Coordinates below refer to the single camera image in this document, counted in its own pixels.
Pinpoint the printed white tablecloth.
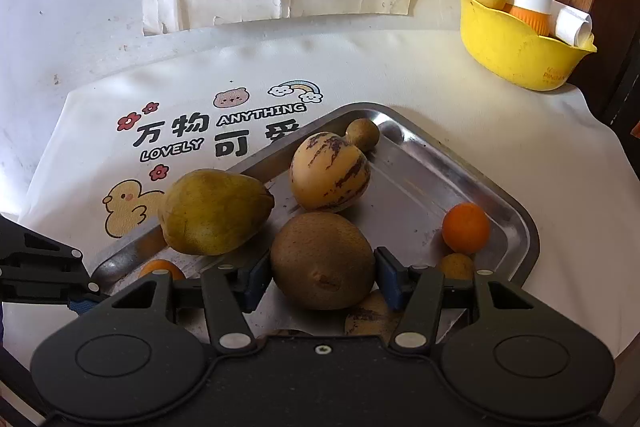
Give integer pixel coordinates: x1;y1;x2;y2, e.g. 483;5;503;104
2;27;640;358

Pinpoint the yellow plastic bowl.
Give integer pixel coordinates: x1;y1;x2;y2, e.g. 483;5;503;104
450;0;598;92

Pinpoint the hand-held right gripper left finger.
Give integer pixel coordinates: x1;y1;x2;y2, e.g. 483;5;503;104
112;252;273;356

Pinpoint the striped pepino melon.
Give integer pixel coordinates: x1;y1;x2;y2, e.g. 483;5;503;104
344;289;403;337
290;132;372;212

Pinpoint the small orange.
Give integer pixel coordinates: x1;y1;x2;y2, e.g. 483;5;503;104
137;259;187;282
442;203;492;254

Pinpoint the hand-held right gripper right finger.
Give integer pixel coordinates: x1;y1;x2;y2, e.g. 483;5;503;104
374;247;536;354

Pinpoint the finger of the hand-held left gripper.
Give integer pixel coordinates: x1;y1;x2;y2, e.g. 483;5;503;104
0;216;109;314

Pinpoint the yellow-green pear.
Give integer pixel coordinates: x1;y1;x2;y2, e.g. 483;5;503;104
157;169;276;256

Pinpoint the metal tray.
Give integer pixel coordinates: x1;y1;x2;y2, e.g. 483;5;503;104
90;103;541;343

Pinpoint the white paper roll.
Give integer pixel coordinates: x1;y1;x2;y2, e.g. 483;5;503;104
550;4;594;50

